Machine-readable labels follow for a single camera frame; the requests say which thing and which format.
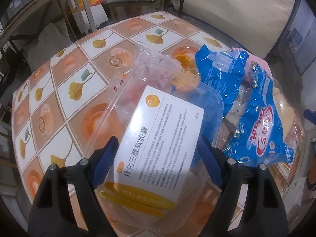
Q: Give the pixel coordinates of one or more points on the white mattress blue trim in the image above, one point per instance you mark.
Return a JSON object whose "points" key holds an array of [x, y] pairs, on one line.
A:
{"points": [[255, 24]]}

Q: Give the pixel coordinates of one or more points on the blue Yakult plastic bag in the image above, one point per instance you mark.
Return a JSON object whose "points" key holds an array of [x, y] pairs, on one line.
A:
{"points": [[250, 106]]}

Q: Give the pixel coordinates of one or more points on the white yellow medicine box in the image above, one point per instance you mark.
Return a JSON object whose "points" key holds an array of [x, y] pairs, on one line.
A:
{"points": [[155, 155]]}

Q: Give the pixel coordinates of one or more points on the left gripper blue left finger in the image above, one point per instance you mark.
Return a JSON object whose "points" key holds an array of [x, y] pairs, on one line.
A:
{"points": [[102, 160]]}

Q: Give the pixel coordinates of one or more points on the clear plastic food container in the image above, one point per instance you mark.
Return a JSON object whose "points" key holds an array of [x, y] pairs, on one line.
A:
{"points": [[116, 121]]}

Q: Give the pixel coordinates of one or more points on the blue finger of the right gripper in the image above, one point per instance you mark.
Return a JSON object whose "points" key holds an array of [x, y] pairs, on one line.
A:
{"points": [[310, 116]]}

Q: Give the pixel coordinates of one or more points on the clear red plastic bags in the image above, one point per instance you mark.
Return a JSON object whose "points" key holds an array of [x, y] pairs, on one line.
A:
{"points": [[178, 70]]}

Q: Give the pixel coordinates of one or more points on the wooden chair black seat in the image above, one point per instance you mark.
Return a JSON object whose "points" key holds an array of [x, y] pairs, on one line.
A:
{"points": [[127, 5]]}

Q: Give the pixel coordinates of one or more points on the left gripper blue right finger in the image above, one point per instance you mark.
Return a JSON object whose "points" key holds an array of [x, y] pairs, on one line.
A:
{"points": [[207, 154]]}

